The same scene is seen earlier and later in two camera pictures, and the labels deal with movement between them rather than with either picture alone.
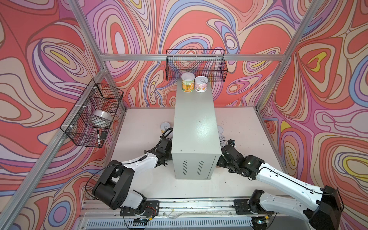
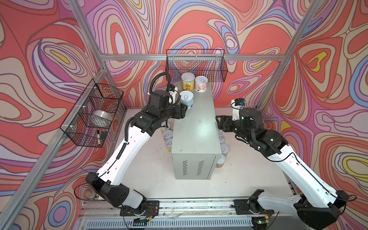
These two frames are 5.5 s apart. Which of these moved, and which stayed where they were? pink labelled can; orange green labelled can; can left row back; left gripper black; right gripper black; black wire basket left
Moved: left gripper black; right gripper black
Stayed: black wire basket left; pink labelled can; orange green labelled can; can left row back
